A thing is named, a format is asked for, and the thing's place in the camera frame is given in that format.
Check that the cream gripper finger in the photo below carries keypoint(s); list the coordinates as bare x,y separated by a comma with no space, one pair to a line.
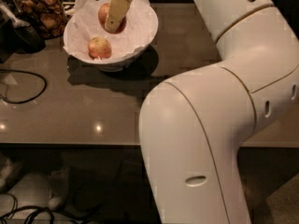
116,13

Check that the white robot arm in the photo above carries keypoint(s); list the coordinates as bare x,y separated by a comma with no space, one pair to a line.
192,125

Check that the left red yellow apple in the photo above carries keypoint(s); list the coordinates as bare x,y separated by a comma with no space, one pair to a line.
99,47

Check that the black round appliance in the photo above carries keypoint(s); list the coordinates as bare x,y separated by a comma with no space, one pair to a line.
29,39

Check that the white shoe left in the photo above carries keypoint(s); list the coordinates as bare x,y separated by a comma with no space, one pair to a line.
10,174

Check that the white scoop handle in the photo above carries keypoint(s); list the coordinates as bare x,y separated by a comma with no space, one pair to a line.
17,23

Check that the white shoe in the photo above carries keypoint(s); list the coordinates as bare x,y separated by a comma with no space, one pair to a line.
58,181
10,174

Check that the white shoe right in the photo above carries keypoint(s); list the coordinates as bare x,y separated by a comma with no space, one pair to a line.
58,181

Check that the white paper liner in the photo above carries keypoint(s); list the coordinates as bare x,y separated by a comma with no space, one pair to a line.
137,28

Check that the white bowl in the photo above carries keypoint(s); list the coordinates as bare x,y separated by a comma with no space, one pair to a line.
110,38

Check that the glass jar of chips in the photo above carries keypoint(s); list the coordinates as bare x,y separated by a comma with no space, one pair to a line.
48,15

